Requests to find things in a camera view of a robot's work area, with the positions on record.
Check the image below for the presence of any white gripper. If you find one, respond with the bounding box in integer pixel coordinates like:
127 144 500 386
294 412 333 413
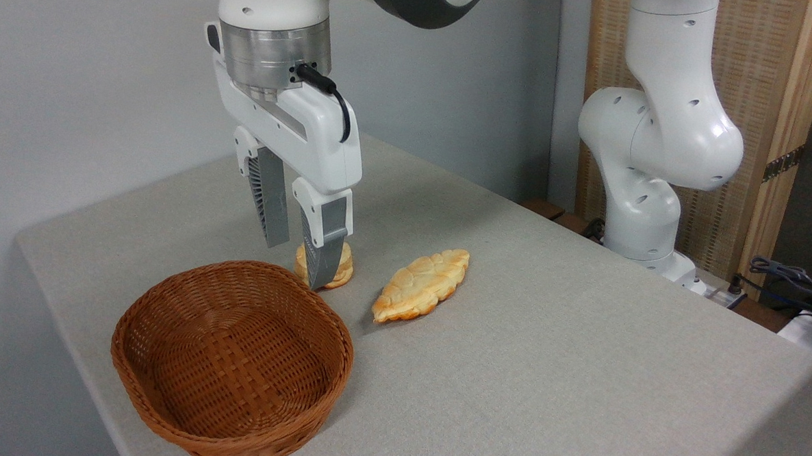
194 21 370 292

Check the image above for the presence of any small round bread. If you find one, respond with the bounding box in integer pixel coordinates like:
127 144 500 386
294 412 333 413
292 239 355 292

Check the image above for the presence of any long braided bread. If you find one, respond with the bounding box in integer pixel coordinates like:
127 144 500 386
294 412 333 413
371 245 471 328

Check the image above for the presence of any brown wicker basket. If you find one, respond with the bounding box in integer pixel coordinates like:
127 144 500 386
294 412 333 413
105 254 359 456

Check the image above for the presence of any woven wooden folding screen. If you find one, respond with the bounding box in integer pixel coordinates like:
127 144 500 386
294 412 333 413
571 0 812 305

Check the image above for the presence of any dark metal screen hinge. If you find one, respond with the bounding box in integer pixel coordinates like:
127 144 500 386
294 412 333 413
761 142 807 185

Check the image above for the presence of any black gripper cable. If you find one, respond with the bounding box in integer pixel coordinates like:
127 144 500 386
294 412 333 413
291 62 355 144

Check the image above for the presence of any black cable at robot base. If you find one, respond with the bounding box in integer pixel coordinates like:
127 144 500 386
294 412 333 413
579 216 607 243

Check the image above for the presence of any black cable bundle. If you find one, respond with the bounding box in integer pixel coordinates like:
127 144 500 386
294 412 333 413
747 255 812 316

